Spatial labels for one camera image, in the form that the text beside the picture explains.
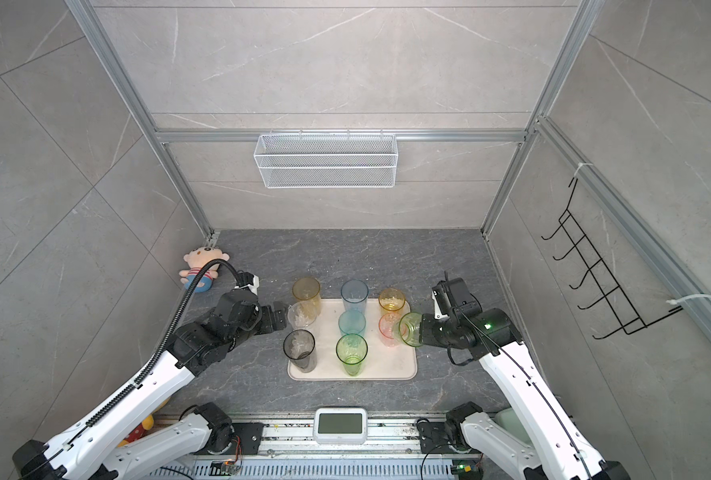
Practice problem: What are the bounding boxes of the short green glass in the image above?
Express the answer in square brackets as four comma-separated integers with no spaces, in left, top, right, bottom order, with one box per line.
[395,312,423,348]

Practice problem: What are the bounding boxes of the clear transparent glass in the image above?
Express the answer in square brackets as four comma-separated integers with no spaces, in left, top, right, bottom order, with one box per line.
[287,300,320,329]

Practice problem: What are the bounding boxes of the dark grey smoked glass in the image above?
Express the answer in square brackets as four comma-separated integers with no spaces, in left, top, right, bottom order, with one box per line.
[282,329,317,373]

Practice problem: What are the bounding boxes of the short yellow glass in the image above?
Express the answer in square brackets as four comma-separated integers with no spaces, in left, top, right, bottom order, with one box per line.
[379,287,407,313]

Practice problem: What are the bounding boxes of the pink glass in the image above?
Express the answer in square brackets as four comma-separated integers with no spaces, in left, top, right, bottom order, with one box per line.
[379,312,401,348]

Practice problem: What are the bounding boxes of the tall amber yellow glass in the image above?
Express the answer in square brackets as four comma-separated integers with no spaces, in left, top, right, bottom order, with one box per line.
[292,277,321,319]

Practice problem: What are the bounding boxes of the beige plastic tray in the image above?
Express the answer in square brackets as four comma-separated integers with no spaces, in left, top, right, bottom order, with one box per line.
[286,298,417,382]

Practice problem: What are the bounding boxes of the teal glass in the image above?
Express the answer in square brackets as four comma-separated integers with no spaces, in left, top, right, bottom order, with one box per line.
[337,310,367,336]

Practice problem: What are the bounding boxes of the blue glass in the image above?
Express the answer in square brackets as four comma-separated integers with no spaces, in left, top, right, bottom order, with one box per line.
[340,279,369,314]

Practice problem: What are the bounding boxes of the tall green glass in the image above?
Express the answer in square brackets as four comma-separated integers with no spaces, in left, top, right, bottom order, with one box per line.
[335,334,369,377]

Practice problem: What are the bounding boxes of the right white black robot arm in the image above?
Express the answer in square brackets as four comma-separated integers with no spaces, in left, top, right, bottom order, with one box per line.
[419,278,629,479]

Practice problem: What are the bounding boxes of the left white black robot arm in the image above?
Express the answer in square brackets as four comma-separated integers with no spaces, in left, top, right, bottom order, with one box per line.
[12,288,288,479]

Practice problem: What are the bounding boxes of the pink bear plush toy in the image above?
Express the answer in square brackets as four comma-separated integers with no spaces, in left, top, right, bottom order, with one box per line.
[179,247,229,293]

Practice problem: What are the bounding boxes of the mint green box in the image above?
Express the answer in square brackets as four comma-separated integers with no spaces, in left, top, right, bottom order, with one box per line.
[495,408,531,445]

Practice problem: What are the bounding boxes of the yellow plush toy red dress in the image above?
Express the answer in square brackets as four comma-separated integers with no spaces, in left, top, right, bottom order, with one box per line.
[117,398,169,447]

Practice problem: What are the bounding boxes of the white digital timer display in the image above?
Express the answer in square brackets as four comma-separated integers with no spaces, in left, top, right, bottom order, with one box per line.
[313,407,367,445]

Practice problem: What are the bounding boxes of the green yellow connector board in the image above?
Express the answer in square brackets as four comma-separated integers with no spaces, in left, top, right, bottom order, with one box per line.
[451,461,483,480]

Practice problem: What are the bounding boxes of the small circuit board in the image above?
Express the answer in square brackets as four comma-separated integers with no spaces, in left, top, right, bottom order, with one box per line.
[209,460,242,476]

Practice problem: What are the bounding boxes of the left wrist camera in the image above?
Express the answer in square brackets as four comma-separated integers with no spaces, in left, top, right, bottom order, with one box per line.
[235,271,259,295]

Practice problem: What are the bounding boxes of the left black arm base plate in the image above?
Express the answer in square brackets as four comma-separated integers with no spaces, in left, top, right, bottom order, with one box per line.
[204,422,264,456]

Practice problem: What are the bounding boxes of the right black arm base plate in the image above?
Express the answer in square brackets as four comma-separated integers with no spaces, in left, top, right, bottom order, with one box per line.
[415,418,451,454]

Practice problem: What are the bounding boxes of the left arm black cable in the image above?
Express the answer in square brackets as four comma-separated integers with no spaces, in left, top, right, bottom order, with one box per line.
[84,259,242,427]

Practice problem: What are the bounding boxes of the black wire hook rack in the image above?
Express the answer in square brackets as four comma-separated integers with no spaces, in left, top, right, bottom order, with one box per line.
[541,178,685,341]

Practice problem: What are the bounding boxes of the white wire mesh basket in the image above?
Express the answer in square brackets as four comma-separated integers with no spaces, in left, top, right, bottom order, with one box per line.
[253,133,399,189]

